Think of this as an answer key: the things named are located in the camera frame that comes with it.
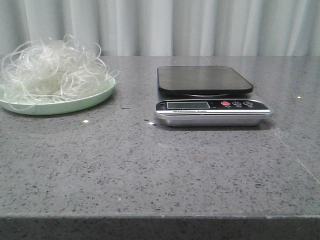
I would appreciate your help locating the white pleated curtain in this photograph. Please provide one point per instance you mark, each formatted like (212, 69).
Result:
(168, 27)

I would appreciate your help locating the white vermicelli bundle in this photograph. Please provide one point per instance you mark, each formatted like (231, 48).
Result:
(53, 71)

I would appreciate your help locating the light green plate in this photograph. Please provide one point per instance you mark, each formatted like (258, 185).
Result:
(57, 108)

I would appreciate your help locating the black silver kitchen scale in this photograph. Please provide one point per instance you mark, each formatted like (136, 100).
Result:
(207, 96)

